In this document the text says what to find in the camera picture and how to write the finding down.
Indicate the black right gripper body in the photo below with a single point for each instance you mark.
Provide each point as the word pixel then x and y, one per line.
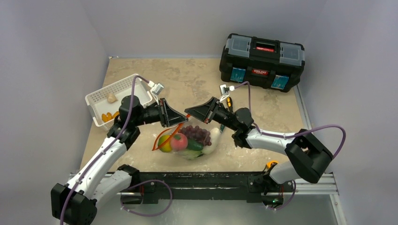
pixel 212 110

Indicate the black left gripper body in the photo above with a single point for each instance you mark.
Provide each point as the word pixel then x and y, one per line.
pixel 154 114

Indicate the white radish with leaves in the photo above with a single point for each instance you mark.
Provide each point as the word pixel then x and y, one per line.
pixel 212 144

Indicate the red grape bunch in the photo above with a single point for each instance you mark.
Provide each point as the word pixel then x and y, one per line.
pixel 197 134

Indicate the peach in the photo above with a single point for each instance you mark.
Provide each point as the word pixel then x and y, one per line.
pixel 178 142

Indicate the clear zip bag orange zipper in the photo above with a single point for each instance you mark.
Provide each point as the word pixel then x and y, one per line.
pixel 175 129

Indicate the green cucumber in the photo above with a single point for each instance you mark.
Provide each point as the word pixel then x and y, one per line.
pixel 194 145

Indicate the green cabbage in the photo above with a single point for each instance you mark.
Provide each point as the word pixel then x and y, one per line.
pixel 190 154

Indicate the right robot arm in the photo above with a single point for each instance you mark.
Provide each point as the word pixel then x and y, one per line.
pixel 308 157

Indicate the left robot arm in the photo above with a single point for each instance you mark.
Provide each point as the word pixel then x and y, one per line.
pixel 77 201

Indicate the black yellow screwdriver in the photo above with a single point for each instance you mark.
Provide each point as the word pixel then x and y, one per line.
pixel 229 104

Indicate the orange yellow fruit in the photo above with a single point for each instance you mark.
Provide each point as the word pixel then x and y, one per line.
pixel 106 117
pixel 115 114

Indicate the beige garlic bulb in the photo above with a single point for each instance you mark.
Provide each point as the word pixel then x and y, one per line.
pixel 111 98

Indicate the white perforated basket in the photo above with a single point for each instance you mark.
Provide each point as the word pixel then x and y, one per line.
pixel 97 100

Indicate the black toolbox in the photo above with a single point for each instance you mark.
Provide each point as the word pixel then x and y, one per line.
pixel 265 63

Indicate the yellow tape measure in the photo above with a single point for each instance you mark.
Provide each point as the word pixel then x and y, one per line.
pixel 270 164

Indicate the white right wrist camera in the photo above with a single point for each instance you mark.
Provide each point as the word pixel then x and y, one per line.
pixel 225 91

